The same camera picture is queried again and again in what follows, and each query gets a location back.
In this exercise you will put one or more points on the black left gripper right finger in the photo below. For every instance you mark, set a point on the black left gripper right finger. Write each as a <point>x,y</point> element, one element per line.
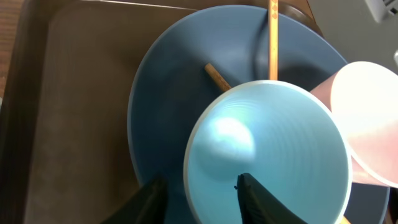
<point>258,206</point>

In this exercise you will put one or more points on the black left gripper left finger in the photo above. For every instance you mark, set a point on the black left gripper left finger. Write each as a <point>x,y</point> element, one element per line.
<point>147,206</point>

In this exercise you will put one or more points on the light blue cup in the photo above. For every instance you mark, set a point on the light blue cup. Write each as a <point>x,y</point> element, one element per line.
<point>284,137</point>

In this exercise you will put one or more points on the pink cup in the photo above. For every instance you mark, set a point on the pink cup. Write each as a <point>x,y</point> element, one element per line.
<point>362,97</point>

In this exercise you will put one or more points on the grey dishwasher rack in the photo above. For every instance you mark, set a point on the grey dishwasher rack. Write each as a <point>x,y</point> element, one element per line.
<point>360,30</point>

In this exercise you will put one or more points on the brown serving tray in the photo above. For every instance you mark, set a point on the brown serving tray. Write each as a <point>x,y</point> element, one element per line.
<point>64,150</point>

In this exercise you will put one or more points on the dark blue plate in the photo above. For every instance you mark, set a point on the dark blue plate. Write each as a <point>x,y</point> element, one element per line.
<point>171,90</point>

